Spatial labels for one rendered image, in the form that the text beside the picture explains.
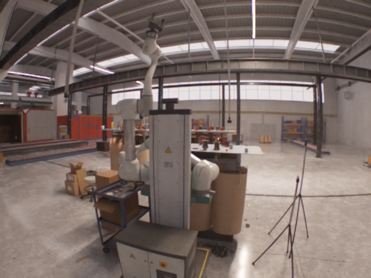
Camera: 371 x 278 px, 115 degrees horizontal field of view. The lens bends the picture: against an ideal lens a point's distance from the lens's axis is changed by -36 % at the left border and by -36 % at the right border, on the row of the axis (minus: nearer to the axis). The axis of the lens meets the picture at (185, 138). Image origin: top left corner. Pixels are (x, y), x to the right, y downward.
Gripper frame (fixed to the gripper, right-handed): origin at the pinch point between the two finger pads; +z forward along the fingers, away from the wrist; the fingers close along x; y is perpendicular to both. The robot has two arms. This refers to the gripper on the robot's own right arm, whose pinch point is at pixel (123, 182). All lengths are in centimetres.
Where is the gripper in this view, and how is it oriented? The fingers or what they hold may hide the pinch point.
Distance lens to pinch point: 234.1
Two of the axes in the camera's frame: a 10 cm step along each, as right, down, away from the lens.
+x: 6.6, -0.5, 7.5
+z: -0.1, 10.0, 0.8
